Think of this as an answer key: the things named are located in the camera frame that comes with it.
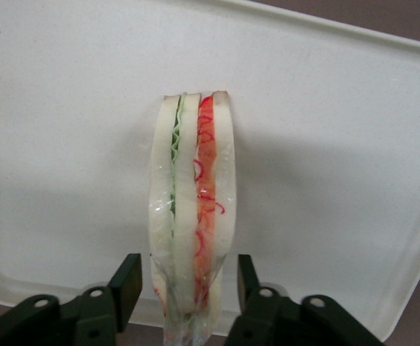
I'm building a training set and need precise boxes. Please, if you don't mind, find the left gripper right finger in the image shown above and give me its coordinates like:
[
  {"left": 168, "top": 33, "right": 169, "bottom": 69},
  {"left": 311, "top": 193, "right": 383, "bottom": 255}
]
[{"left": 226, "top": 254, "right": 388, "bottom": 346}]

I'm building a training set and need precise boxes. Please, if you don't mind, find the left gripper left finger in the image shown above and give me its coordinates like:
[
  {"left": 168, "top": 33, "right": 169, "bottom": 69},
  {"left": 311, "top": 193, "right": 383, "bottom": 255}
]
[{"left": 0, "top": 253, "right": 143, "bottom": 346}]

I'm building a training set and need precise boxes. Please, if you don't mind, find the triangle sandwich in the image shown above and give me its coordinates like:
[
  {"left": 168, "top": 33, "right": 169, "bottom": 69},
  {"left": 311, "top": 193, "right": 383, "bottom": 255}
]
[{"left": 147, "top": 89, "right": 237, "bottom": 346}]

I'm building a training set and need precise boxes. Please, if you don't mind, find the cream plastic tray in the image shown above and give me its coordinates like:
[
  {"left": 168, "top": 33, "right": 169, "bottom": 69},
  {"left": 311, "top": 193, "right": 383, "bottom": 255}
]
[{"left": 0, "top": 0, "right": 420, "bottom": 343}]

